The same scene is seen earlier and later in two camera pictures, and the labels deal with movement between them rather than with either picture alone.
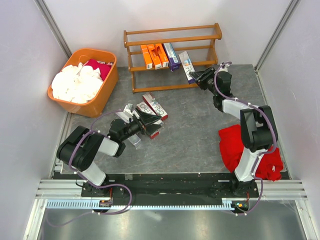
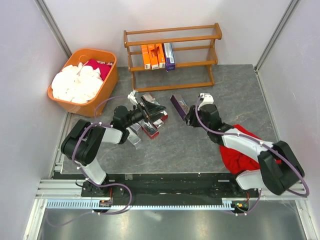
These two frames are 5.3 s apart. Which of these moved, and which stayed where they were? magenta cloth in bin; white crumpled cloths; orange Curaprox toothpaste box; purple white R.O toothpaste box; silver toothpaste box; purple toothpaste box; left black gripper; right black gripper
Moved: purple white R.O toothpaste box; right black gripper; purple toothpaste box; left black gripper
Stayed: silver toothpaste box; magenta cloth in bin; white crumpled cloths; orange Curaprox toothpaste box
